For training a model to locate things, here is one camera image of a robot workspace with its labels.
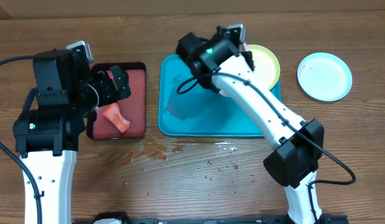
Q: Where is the red-stained sponge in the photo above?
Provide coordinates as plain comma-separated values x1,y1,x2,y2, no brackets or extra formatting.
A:
103,103,132,133

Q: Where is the white plate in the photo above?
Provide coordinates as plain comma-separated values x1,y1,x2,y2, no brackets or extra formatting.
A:
219,42,248,97

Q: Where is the yellow-green plate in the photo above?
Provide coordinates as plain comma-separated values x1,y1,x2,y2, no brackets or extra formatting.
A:
248,44,280,90

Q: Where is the light blue plate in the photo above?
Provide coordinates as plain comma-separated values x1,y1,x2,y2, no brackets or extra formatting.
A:
297,52,353,102

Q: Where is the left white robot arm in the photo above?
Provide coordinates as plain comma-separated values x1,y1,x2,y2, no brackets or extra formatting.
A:
13,41,131,223

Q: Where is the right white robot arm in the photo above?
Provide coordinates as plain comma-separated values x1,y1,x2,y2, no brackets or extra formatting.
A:
176,24,324,223

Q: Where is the black tray with red liquid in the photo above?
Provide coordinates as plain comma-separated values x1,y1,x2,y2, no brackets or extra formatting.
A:
86,62,146,139

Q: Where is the teal plastic tray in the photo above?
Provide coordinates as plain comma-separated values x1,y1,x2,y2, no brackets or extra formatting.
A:
157,54,263,138

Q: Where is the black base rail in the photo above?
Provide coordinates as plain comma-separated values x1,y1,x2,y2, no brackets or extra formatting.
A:
72,211,348,224

